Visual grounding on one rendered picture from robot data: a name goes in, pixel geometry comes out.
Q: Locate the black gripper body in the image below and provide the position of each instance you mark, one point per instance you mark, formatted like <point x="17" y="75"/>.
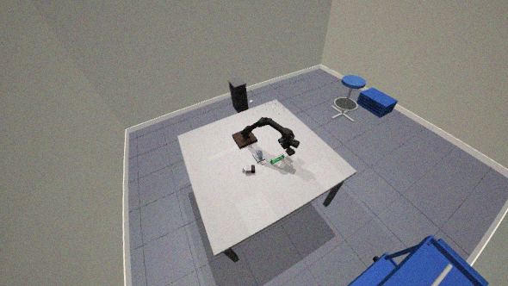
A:
<point x="290" y="151"/>

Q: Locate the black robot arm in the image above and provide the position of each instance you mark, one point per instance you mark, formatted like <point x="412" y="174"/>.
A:
<point x="263" y="121"/>

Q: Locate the green l-shaped bracket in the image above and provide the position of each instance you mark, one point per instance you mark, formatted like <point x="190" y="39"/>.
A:
<point x="276" y="160"/>

